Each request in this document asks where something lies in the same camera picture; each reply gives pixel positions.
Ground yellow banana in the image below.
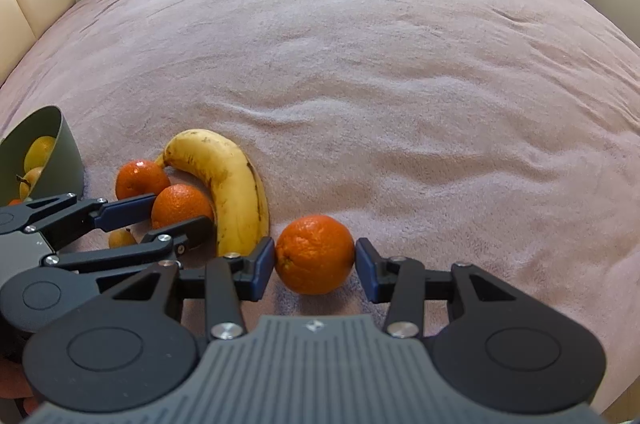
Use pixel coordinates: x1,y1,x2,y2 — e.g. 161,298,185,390
155,128,270,256

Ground green pear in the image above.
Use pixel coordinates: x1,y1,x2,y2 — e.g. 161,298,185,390
24,136,56,173
15,166,43,201

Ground operator hand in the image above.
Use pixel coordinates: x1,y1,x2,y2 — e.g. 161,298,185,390
0,358,39,415

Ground green colander bowl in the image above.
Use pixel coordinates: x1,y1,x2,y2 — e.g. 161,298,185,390
1,106,85,206

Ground pink bed cover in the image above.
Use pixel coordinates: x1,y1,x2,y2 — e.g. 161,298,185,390
1,0,639,410

